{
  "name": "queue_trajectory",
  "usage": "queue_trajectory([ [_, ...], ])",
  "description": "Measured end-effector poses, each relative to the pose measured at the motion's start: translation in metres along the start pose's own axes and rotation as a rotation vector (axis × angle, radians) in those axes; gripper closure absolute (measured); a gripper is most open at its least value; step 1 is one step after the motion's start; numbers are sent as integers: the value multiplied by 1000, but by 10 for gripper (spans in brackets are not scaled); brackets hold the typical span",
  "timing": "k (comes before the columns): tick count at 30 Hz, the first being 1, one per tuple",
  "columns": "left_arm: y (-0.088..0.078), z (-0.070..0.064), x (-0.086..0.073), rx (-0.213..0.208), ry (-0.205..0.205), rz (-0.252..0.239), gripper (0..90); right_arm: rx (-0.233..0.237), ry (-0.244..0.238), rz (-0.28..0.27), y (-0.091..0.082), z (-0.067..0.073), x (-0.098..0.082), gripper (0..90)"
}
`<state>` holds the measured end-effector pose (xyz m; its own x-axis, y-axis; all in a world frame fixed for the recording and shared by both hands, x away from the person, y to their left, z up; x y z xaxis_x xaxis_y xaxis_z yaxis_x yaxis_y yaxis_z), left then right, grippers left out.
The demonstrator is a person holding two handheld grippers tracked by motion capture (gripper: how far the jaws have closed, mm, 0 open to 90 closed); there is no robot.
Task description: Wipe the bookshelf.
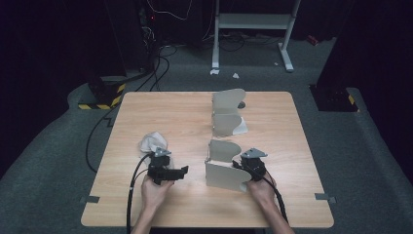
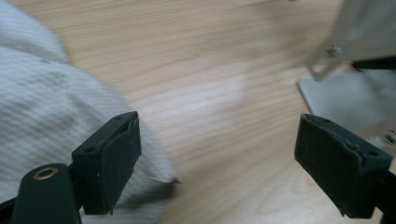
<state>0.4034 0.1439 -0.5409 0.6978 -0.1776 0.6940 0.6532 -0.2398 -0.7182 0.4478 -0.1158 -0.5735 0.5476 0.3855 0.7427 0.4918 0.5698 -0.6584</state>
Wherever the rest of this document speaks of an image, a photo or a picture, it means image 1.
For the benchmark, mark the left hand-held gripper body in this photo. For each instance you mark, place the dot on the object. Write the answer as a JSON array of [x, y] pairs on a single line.
[[159, 169]]

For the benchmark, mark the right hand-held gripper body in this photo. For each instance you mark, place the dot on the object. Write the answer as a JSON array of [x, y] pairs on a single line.
[[255, 167]]

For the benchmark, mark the expandable grey metal book stand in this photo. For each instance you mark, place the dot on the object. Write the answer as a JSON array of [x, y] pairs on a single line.
[[224, 177]]

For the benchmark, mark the white cloth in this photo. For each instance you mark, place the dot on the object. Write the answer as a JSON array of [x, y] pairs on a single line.
[[151, 141]]

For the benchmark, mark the person's right hand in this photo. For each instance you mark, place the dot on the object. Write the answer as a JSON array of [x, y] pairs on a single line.
[[261, 190]]

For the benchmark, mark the person's left hand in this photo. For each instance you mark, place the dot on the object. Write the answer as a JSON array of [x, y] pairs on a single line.
[[156, 195]]

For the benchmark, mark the grey tape strip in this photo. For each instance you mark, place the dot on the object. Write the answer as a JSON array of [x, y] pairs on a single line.
[[324, 197], [91, 199]]

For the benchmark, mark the white paper scrap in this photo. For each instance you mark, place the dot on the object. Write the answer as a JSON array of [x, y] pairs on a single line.
[[214, 71], [235, 75]]

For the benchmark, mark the black yellow striped base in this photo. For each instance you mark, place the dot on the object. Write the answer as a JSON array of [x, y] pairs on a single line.
[[107, 94], [334, 99]]

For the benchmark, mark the dark equipment rack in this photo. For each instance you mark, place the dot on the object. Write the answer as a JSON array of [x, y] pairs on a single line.
[[130, 35]]

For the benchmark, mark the red floor object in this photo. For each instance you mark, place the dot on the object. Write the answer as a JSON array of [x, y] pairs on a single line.
[[312, 40]]

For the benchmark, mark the white metal stand frame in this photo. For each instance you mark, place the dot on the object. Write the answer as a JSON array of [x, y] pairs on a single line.
[[253, 21]]

